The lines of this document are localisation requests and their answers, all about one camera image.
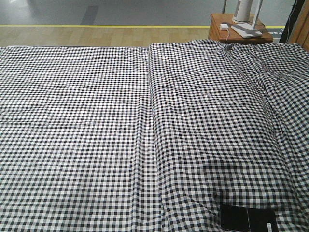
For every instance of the black white checkered bedsheet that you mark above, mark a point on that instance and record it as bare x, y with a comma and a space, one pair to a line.
77, 149

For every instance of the black white checkered quilt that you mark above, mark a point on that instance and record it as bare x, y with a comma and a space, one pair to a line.
231, 126

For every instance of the black smartphone pink frame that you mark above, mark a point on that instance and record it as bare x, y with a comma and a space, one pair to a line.
247, 219

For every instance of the white power adapter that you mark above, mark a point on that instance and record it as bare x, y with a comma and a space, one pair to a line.
224, 27

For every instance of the wooden nightstand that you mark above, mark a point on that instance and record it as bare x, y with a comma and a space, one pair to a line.
231, 36

